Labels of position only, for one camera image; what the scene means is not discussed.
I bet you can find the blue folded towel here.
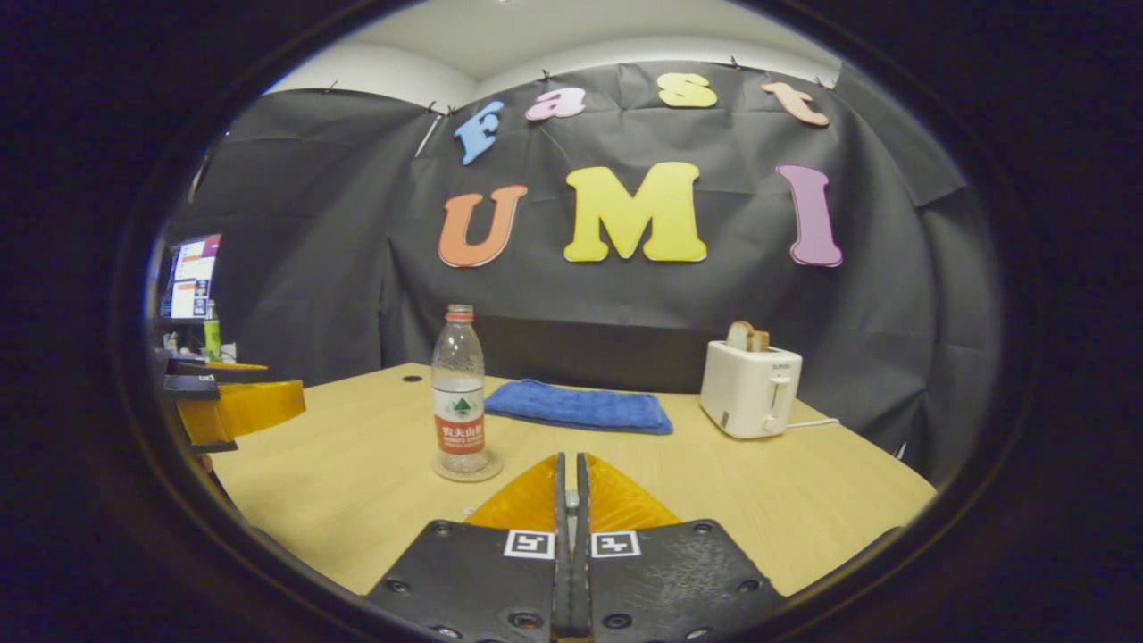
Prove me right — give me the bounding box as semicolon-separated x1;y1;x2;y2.
484;379;675;437

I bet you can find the black backdrop cloth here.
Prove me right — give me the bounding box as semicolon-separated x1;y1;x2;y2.
165;61;1003;488

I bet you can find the clear plastic water bottle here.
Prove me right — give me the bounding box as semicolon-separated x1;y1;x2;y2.
431;304;488;474

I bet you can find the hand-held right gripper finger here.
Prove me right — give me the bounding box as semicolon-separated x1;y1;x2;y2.
574;452;787;643
366;452;572;643

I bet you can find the round wooden coaster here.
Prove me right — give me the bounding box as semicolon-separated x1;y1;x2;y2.
432;449;504;484

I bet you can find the white toaster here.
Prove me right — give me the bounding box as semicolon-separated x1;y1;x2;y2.
699;339;804;440

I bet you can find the computer monitor screen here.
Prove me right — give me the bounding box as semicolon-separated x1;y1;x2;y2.
159;234;222;321

